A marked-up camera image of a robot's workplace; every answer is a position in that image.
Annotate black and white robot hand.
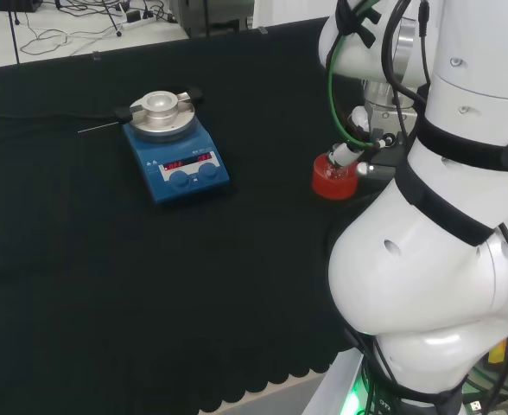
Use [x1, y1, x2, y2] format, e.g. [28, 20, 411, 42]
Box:
[328, 103, 416, 179]

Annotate clear round-bottom glass flask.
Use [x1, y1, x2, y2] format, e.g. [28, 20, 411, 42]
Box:
[325, 146, 352, 181]

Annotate grey metal cabinet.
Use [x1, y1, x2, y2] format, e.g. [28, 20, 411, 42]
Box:
[168, 0, 256, 40]

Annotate blue-base heater with steel top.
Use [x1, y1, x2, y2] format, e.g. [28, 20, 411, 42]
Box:
[113, 86, 232, 207]

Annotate white power strip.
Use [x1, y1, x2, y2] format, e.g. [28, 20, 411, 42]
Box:
[121, 10, 169, 30]

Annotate black bench cloth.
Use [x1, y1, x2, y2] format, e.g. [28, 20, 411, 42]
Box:
[0, 16, 413, 415]

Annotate thin metal probe rod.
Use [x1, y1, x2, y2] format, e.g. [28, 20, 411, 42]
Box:
[77, 121, 122, 135]

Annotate black tripod leg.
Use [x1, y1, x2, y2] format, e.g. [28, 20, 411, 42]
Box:
[101, 0, 124, 37]

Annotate dark blue pole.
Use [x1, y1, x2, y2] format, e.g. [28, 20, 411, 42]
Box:
[7, 0, 21, 66]

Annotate black box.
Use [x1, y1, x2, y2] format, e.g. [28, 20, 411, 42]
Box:
[0, 0, 44, 13]

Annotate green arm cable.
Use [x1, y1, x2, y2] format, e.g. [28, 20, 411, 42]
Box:
[326, 0, 387, 150]

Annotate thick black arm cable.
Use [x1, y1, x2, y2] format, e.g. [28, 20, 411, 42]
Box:
[378, 0, 432, 144]

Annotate red flask support ring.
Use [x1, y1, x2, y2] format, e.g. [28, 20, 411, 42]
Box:
[311, 153, 359, 201]

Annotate tangled floor cables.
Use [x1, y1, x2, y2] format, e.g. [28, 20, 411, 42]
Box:
[19, 0, 128, 57]

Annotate black heater power cable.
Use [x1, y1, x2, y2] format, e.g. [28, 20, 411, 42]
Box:
[0, 111, 117, 124]

